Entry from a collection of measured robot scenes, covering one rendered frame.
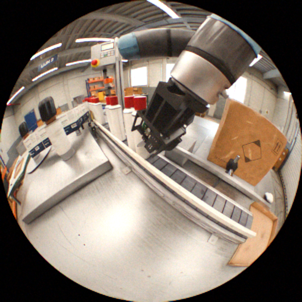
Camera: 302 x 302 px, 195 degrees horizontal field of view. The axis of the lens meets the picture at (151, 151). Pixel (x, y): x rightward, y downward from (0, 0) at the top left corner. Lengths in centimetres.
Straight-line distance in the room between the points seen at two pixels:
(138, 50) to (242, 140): 39
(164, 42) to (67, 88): 802
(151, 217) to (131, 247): 10
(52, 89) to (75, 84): 183
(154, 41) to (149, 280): 51
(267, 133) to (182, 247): 44
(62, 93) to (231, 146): 824
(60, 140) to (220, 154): 68
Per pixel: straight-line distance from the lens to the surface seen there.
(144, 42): 21
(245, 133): 38
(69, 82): 828
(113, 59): 66
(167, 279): 33
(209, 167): 23
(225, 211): 31
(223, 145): 39
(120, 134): 41
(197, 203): 23
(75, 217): 37
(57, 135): 45
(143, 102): 23
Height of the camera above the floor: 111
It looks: 40 degrees down
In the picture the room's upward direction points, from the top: straight up
